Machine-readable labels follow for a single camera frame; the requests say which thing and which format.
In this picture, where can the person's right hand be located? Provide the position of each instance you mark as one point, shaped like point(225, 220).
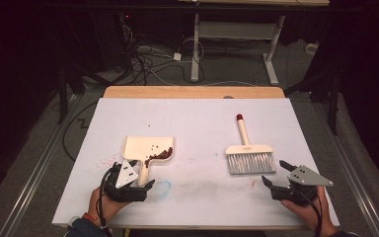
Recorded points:
point(304, 213)

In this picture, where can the beige plastic dustpan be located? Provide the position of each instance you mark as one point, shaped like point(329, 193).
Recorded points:
point(144, 148)

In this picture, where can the metal floor rail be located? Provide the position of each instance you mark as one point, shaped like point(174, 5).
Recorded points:
point(352, 171)
point(36, 184)

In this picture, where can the black metal stand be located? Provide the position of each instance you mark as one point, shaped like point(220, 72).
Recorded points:
point(63, 98)
point(334, 105)

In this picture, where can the pile of red beans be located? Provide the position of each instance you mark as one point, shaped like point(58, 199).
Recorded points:
point(161, 154)

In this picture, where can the person's left hand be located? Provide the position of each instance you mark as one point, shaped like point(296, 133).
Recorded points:
point(93, 204)

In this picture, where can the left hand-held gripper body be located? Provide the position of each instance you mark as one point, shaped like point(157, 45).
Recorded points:
point(126, 174)

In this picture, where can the white table cover board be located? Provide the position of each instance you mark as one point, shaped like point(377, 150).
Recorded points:
point(197, 131)

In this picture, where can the white power strip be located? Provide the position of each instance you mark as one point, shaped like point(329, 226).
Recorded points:
point(312, 48)

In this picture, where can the white power adapter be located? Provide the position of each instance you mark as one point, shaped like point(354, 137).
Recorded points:
point(177, 56)

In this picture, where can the white desk frame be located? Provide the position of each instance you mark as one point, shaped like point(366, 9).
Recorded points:
point(237, 29)

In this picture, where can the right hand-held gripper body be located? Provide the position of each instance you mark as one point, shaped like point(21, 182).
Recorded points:
point(306, 177)

